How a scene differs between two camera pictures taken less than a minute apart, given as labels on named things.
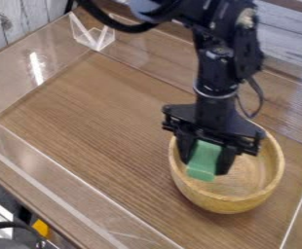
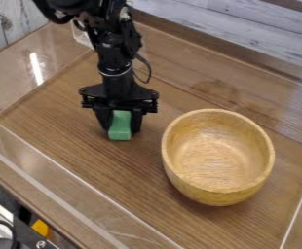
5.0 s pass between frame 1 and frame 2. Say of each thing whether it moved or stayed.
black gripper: moved
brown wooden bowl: moved
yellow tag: stayed
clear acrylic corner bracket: stayed
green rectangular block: moved
